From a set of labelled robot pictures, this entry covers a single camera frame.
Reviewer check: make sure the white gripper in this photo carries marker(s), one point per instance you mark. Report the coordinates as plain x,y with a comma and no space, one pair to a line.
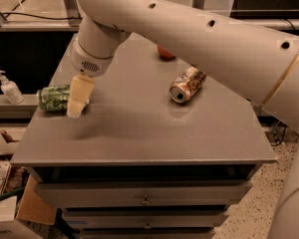
90,65

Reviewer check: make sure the green soda can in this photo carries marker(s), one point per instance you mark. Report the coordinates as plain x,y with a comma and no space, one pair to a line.
53,98

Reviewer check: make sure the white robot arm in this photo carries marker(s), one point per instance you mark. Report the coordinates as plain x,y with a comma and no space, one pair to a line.
259,64

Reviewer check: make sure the orange soda can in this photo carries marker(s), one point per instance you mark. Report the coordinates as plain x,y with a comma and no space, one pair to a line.
186,85

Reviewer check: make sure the white pump bottle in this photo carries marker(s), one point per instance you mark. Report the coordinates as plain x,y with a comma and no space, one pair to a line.
10,90

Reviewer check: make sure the red apple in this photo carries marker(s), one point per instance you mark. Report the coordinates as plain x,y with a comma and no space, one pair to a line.
165,54

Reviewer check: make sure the grey drawer cabinet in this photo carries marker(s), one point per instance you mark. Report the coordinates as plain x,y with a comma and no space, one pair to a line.
137,165

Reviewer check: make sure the brown cardboard box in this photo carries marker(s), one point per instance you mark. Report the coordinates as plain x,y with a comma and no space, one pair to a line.
33,208

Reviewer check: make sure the white box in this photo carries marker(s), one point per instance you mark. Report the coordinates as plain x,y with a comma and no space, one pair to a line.
10,227

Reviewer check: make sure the metal railing frame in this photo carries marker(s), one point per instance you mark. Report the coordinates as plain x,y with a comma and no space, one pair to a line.
67,14

